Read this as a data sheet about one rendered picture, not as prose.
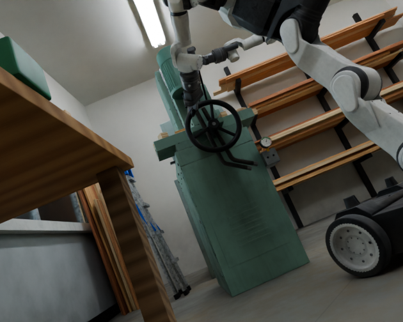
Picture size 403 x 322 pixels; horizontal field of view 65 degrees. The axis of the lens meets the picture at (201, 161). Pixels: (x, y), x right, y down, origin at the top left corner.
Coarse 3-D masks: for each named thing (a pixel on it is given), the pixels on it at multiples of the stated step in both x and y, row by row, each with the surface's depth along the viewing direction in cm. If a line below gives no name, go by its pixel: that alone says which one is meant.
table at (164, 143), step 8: (240, 112) 182; (248, 112) 183; (224, 120) 181; (232, 120) 181; (248, 120) 186; (192, 128) 168; (200, 128) 168; (168, 136) 176; (176, 136) 176; (184, 136) 177; (160, 144) 174; (168, 144) 175; (160, 152) 177; (168, 152) 183; (160, 160) 192
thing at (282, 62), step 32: (352, 32) 407; (256, 64) 394; (288, 64) 423; (384, 64) 416; (288, 96) 391; (320, 96) 423; (384, 96) 374; (256, 128) 423; (288, 128) 378; (320, 128) 386; (352, 160) 380
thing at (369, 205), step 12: (384, 180) 135; (384, 192) 132; (396, 192) 122; (348, 204) 111; (360, 204) 108; (372, 204) 109; (384, 204) 110; (396, 204) 105; (336, 216) 112; (372, 216) 103; (384, 216) 100; (396, 216) 97; (384, 228) 100; (396, 228) 98; (396, 240) 98; (396, 252) 99
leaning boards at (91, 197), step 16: (80, 192) 282; (96, 192) 322; (96, 208) 292; (96, 224) 279; (112, 224) 279; (96, 240) 271; (112, 240) 271; (112, 256) 275; (112, 272) 269; (128, 288) 265; (128, 304) 262
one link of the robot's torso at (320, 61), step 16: (288, 32) 130; (288, 48) 132; (304, 48) 127; (320, 48) 127; (304, 64) 130; (320, 64) 126; (336, 64) 121; (352, 64) 121; (320, 80) 127; (368, 80) 113; (368, 96) 117
